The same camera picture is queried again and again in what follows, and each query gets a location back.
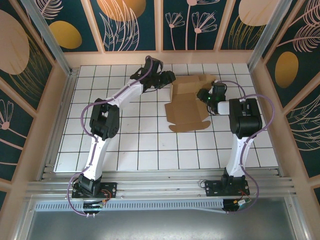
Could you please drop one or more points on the aluminium corner post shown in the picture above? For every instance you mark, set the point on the aluminium corner post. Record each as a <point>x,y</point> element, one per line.
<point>46,33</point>
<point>269,32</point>

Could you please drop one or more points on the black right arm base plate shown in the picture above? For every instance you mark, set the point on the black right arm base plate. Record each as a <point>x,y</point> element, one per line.
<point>212,190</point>

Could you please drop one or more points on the narrow aluminium table edge rail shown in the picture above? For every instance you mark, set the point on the narrow aluminium table edge rail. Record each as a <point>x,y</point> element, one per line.
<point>162,173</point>

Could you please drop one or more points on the green circuit board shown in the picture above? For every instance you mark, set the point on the green circuit board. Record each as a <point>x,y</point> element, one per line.
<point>243,202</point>
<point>92,205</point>

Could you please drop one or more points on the brown cardboard box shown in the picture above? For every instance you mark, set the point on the brown cardboard box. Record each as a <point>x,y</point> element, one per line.
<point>185,112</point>

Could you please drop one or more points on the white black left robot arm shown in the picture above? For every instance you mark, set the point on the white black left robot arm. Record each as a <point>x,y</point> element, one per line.
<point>96,155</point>

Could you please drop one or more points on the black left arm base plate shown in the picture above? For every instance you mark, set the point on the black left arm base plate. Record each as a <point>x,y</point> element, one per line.
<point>110,187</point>

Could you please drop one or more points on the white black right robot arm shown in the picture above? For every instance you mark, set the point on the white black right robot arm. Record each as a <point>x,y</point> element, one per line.
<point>238,155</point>

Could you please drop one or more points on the grey sheet metal panel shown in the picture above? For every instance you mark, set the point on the grey sheet metal panel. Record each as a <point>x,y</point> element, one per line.
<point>160,225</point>

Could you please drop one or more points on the aluminium side rail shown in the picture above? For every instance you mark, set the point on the aluminium side rail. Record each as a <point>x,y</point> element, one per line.
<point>62,112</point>

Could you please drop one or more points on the wide aluminium base rail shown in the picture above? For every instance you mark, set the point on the wide aluminium base rail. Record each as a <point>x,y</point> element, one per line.
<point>162,190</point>

